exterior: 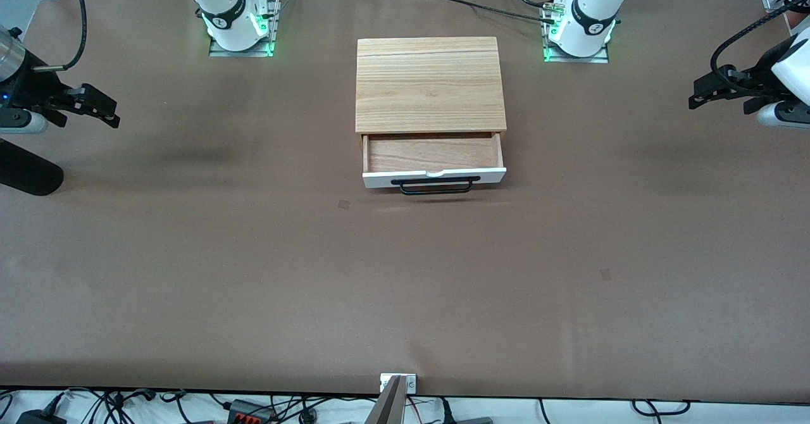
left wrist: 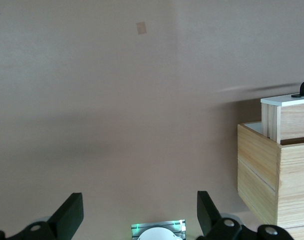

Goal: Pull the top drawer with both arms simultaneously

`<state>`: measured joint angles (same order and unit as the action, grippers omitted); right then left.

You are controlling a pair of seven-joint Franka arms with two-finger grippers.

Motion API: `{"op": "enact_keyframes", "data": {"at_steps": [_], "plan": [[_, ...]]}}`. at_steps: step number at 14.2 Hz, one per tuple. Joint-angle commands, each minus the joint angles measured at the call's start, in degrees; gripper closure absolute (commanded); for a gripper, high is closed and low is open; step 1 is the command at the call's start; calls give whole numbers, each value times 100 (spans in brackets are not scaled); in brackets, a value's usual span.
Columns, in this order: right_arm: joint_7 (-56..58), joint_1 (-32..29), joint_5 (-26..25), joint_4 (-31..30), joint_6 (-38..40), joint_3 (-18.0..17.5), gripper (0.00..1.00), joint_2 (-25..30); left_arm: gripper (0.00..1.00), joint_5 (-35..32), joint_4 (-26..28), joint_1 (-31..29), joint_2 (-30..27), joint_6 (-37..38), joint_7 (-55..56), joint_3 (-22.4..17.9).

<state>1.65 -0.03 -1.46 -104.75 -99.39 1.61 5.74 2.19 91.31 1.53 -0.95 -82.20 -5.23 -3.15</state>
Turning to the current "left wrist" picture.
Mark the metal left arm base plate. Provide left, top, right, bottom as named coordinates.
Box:
left=131, top=219, right=186, bottom=240

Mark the white drawer with black handle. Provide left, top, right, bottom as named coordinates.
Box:
left=261, top=79, right=304, bottom=145

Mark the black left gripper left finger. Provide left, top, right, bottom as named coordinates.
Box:
left=0, top=192, right=84, bottom=240

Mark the light wooden drawer cabinet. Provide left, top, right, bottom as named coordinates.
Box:
left=237, top=121, right=304, bottom=240

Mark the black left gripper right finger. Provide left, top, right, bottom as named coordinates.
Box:
left=196, top=191, right=295, bottom=240

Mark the small brown tape patch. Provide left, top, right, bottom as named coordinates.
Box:
left=136, top=21, right=147, bottom=35

